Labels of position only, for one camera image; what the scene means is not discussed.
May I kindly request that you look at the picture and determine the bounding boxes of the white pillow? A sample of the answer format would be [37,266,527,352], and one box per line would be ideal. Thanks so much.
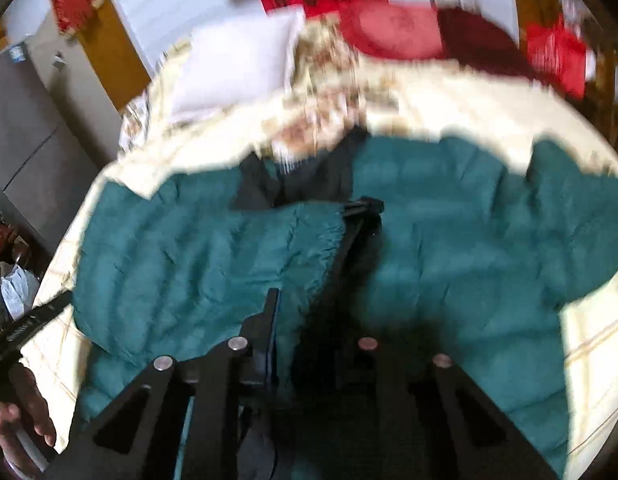
[169,7,306,123]

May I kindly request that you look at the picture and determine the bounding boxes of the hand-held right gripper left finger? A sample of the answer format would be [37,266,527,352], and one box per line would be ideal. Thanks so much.
[48,287,281,480]

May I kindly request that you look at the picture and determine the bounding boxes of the red round cushion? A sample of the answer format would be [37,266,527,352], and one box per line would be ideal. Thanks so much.
[339,2,447,61]

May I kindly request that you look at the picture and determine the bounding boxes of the dark red fluffy cushion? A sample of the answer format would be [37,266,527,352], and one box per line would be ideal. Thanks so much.
[436,6,545,86]

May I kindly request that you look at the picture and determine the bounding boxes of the person's left hand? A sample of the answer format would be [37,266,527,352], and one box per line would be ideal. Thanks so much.
[0,366,57,478]

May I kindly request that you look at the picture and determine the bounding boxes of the pile of clutter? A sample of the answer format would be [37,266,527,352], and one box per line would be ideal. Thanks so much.
[0,207,52,341]

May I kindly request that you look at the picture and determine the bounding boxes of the wooden shelf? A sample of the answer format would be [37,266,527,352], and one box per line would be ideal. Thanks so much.
[579,10,618,161]

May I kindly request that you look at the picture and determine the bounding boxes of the cream floral bed sheet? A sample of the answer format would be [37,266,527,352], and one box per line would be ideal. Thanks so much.
[19,25,618,480]

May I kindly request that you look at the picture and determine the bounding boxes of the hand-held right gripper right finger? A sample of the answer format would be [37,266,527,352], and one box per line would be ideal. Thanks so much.
[309,332,560,480]

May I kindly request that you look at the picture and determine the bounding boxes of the grey cabinet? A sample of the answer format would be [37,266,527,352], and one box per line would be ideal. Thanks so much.
[0,35,122,261]

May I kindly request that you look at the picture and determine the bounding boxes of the red bag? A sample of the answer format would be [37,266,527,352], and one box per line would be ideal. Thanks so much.
[524,15,597,101]

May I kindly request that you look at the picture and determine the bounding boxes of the teal puffer jacket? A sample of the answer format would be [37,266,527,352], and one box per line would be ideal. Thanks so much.
[71,127,618,480]

